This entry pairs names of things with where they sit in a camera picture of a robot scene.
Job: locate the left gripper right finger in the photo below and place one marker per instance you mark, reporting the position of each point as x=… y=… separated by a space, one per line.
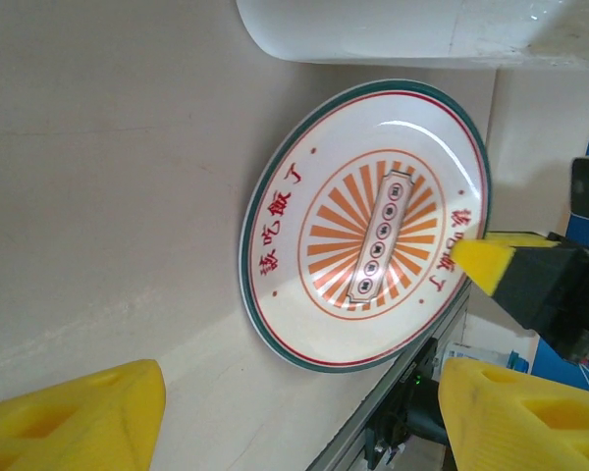
x=510 y=427

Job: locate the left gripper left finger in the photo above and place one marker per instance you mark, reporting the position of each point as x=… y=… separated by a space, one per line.
x=69 y=422

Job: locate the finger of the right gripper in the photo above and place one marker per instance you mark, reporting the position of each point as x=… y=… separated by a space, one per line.
x=520 y=279

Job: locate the orange sunburst plate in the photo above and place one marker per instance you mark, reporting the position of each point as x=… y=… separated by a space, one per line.
x=368 y=230

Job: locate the white plastic bin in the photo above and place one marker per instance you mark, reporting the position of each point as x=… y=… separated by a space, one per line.
x=397 y=29

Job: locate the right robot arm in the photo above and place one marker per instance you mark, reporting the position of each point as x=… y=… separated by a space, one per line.
x=424 y=412

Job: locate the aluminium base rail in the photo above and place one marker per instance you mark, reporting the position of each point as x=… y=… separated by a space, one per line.
x=358 y=422

